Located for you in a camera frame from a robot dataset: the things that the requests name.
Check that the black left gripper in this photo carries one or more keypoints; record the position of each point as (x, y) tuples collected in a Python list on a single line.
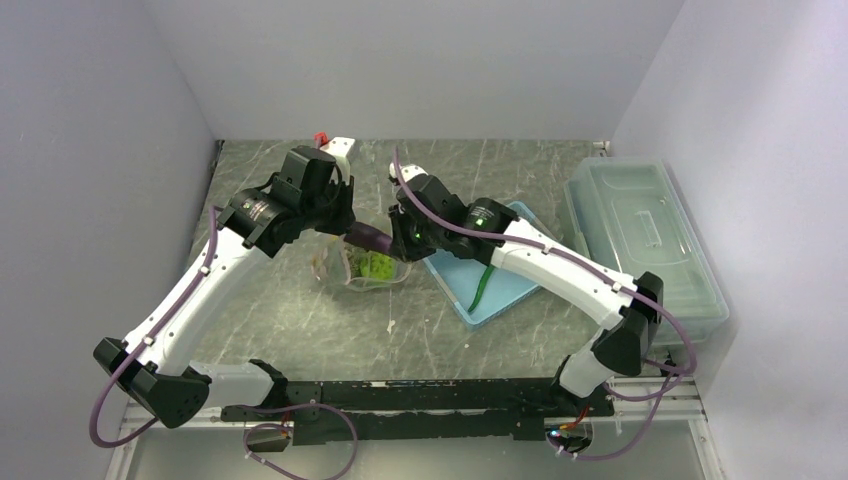
[(344, 188)]

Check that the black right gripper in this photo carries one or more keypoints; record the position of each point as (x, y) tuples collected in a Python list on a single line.
[(402, 246)]

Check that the purple eggplant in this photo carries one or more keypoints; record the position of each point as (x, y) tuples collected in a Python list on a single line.
[(368, 237)]

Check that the green lime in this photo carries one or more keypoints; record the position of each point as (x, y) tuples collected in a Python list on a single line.
[(376, 266)]

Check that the clear zip top bag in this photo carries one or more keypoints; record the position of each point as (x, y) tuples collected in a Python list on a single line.
[(340, 264)]

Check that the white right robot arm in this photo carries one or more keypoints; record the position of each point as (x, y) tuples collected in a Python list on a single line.
[(625, 309)]

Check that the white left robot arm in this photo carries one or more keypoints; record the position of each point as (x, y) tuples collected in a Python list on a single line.
[(154, 365)]

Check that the blue plastic basket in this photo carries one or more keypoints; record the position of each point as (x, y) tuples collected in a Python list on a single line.
[(458, 280)]

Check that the green chili pepper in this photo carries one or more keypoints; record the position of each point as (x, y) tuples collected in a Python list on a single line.
[(480, 289)]

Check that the clear plastic storage box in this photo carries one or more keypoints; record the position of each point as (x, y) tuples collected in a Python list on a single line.
[(625, 214)]

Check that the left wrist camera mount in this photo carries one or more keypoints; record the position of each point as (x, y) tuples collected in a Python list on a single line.
[(339, 147)]

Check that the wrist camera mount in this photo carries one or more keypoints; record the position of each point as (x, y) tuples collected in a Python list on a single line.
[(404, 173), (339, 147)]

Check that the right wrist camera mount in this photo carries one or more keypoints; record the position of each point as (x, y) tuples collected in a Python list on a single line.
[(404, 173)]

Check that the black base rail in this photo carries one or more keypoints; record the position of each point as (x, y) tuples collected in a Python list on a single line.
[(518, 408)]

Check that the aluminium frame rail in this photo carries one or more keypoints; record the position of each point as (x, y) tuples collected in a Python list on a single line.
[(572, 437)]

